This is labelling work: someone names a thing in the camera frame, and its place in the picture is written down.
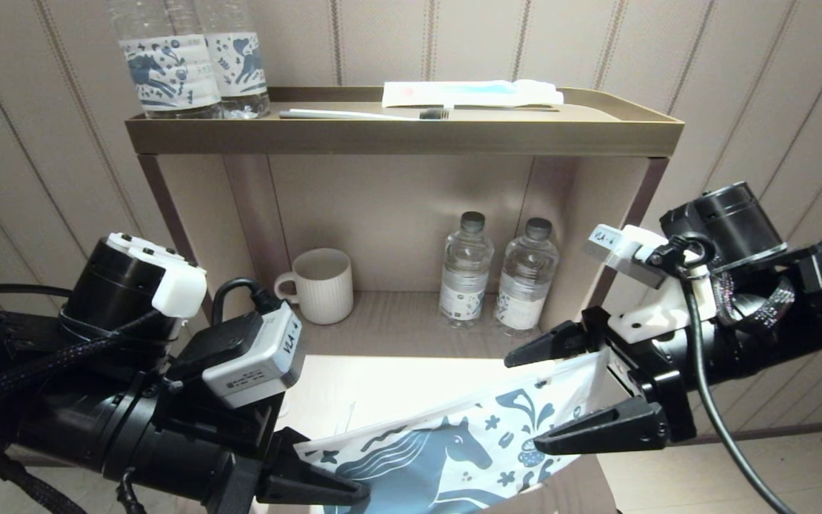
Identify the small white paper packet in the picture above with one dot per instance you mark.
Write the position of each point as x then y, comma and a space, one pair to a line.
347, 421

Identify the grey toothbrush black bristles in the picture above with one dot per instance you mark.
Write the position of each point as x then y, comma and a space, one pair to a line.
354, 115

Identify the wrapped toothbrush white packet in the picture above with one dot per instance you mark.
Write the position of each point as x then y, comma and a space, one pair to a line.
468, 93

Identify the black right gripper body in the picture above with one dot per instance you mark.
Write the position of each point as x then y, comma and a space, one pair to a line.
661, 385

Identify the small clear water bottle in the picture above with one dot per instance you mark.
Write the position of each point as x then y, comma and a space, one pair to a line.
464, 271
525, 278

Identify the clear bottle blue horse label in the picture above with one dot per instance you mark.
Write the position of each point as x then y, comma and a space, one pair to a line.
168, 71
240, 64

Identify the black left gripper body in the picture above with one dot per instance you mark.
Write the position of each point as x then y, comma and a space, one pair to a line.
257, 457

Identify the white ribbed mug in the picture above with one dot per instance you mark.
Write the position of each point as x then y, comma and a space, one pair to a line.
325, 293

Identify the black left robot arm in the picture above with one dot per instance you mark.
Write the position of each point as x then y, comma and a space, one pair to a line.
118, 285

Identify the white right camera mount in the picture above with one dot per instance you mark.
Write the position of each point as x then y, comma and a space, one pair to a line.
653, 314

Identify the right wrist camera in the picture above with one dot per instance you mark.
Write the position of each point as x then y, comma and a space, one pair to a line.
618, 250

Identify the beige shelf unit brown tray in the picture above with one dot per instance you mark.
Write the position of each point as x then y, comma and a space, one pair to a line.
397, 139

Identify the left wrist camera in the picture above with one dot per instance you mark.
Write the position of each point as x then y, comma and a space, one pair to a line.
261, 364

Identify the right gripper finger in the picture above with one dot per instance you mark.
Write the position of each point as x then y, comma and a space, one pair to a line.
561, 343
611, 428

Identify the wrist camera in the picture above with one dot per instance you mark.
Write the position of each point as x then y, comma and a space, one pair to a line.
618, 250
261, 364

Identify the horse print zipper pouch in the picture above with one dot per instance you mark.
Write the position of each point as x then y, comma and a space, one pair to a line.
454, 457

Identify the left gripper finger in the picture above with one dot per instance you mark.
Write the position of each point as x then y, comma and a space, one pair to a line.
311, 482

